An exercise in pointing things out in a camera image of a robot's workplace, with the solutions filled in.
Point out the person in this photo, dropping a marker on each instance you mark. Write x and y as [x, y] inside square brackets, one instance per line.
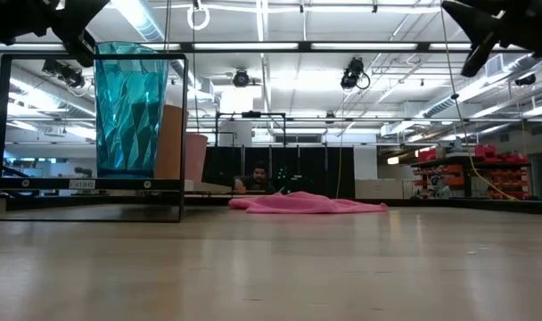
[256, 180]

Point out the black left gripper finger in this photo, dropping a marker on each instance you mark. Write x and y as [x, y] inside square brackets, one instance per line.
[86, 13]
[80, 46]

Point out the pale pink ribbed cup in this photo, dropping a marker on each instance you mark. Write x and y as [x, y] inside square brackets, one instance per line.
[196, 156]

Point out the background black robot arm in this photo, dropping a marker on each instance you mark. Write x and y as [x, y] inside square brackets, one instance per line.
[295, 183]

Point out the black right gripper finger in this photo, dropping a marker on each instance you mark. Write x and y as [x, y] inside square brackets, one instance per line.
[471, 18]
[476, 55]

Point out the round black ceiling camera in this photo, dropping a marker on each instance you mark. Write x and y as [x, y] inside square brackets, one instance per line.
[241, 78]

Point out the orange plastic cup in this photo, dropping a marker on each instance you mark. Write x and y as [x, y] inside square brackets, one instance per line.
[170, 142]

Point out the black partition panels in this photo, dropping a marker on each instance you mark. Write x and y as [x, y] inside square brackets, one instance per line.
[306, 169]

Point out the shelf rack with red bins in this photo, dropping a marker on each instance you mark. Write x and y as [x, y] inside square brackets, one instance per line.
[476, 171]

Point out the black overhead beam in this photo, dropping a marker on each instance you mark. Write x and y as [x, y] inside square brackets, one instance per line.
[342, 46]

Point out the teal faceted transparent cup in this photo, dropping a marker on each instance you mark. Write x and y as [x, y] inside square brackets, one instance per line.
[130, 111]

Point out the white low cabinet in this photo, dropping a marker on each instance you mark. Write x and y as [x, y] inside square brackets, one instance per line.
[380, 189]

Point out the pink cloth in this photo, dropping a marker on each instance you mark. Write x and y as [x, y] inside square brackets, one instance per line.
[306, 203]

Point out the small potted plant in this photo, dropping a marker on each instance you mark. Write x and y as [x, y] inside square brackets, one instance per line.
[83, 171]

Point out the black background rig frame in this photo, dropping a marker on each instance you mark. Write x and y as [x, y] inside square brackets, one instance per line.
[251, 115]

